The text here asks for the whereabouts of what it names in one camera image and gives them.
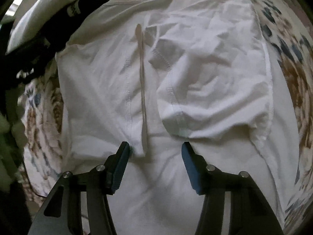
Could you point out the white pillow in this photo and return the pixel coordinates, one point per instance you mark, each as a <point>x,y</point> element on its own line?
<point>36,12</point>

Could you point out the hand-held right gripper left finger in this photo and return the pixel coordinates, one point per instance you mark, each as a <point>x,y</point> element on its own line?
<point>119,166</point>

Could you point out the dark cloth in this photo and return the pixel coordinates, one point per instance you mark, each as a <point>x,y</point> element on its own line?
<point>56,31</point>

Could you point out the floral printed blanket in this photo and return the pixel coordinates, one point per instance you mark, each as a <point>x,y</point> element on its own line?
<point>296,83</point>

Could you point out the green cloth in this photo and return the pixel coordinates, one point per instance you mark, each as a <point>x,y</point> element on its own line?
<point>9,146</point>

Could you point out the white T-shirt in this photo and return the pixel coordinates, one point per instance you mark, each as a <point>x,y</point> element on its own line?
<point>207,90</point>

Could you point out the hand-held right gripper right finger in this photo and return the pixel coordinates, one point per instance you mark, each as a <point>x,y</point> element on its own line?
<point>192,166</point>

